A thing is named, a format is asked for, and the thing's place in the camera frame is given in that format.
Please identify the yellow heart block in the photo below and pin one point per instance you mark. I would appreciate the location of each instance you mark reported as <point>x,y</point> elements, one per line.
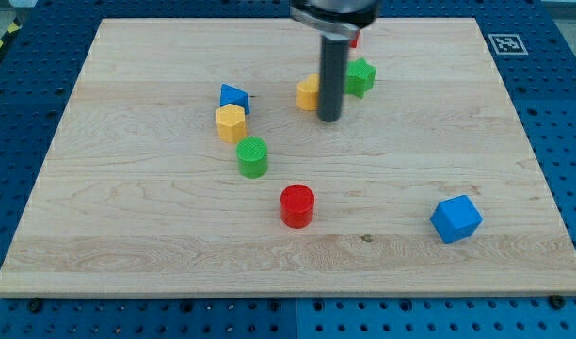
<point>307,92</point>

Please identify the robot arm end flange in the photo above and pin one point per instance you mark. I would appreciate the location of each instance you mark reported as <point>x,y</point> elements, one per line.
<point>335,18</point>

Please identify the blue triangle block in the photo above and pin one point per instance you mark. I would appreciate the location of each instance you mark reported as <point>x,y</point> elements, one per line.
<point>235,96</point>

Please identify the red cylinder block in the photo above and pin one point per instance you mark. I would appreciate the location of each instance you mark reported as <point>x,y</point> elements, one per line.
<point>296,206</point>

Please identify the green cylinder block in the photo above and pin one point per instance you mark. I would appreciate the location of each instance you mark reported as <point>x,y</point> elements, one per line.
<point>251,154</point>

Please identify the yellow hexagon block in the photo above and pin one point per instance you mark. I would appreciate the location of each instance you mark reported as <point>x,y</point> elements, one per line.
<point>231,123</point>

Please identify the light wooden board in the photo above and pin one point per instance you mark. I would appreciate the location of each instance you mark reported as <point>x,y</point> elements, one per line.
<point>182,168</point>

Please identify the green star block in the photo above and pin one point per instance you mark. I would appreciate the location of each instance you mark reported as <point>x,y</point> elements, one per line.
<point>360,77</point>

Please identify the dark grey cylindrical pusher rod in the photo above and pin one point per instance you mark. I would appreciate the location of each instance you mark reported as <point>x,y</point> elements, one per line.
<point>332,73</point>

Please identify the red block behind rod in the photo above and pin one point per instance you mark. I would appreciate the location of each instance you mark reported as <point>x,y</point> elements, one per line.
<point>355,41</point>

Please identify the blue cube block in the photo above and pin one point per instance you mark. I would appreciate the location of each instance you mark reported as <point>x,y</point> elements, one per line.
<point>456,218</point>

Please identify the fiducial marker tag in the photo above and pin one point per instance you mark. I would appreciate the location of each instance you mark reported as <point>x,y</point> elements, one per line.
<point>506,44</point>

